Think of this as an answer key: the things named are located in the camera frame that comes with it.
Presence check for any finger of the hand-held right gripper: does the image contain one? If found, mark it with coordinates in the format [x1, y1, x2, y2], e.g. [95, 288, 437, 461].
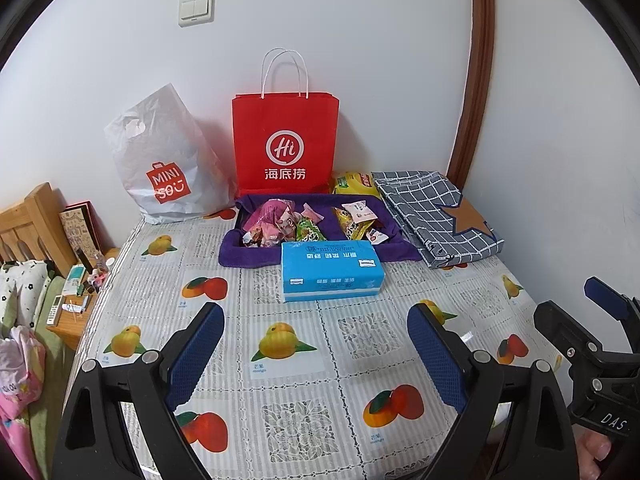
[584, 276, 640, 356]
[533, 300, 608, 376]

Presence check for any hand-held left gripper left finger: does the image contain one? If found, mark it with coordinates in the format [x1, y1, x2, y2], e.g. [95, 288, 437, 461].
[50, 301, 227, 480]

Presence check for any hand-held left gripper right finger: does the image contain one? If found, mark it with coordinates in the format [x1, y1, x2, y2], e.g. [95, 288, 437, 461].
[406, 300, 581, 480]

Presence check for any purple towel lined tray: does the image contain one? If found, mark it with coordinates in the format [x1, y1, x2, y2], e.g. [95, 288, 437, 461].
[218, 192, 423, 268]

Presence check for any mauve snack packet silver end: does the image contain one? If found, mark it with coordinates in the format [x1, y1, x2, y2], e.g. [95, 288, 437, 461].
[242, 226, 282, 249]

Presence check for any yellow snack packet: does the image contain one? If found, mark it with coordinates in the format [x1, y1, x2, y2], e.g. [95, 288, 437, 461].
[333, 207, 367, 242]

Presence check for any large pink snack packet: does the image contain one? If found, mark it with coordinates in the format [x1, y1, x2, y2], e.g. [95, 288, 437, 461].
[249, 199, 297, 235]

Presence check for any white bear print candy packet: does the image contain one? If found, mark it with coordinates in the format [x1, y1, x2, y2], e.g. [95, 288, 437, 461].
[342, 200, 381, 222]

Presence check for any green snack packet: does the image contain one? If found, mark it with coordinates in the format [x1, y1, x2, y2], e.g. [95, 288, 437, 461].
[297, 219, 327, 242]

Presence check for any person's right hand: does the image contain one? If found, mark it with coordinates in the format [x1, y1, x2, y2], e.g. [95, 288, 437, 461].
[575, 432, 613, 480]

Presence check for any fruit print tablecloth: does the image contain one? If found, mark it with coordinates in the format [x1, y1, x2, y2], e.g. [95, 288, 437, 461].
[62, 205, 576, 480]

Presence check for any wooden nightstand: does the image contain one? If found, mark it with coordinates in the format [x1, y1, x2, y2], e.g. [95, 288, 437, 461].
[46, 247, 122, 351]

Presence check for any blue tissue pack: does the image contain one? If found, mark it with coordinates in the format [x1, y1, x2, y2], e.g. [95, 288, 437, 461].
[280, 240, 386, 303]

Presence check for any teal white small box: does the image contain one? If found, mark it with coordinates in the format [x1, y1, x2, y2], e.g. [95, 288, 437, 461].
[62, 266, 86, 297]

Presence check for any grey checked cloth with star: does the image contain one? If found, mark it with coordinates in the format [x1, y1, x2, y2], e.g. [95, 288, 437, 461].
[371, 170, 506, 271]

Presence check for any green blanket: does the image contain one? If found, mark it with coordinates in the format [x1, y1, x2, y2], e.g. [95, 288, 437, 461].
[27, 275, 78, 480]

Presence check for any red book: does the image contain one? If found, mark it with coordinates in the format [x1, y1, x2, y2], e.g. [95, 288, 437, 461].
[64, 201, 116, 266]

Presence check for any patterned beige book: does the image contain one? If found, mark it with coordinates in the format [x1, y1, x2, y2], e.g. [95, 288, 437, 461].
[59, 208, 96, 271]

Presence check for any pink bedding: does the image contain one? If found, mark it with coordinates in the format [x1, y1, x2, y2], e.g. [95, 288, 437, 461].
[0, 325, 47, 480]

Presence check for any yellow snack bag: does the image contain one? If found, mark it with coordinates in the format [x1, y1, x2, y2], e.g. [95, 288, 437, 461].
[334, 171, 383, 197]

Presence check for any white floral pillow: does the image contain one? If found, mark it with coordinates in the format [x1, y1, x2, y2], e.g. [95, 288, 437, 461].
[0, 259, 53, 333]

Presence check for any white plastic bag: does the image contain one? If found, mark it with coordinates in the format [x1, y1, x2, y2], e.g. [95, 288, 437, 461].
[103, 83, 238, 225]

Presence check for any wooden bed headboard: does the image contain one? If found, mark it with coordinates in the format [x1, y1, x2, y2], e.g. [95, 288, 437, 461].
[0, 182, 68, 278]

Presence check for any red paper bag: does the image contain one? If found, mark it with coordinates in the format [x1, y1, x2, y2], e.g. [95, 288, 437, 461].
[231, 48, 341, 196]

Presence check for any wooden door frame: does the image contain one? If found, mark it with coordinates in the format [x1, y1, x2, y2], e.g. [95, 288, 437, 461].
[446, 0, 496, 191]

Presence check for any white light switch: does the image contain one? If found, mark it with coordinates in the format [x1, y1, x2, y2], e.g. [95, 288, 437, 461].
[178, 0, 216, 27]

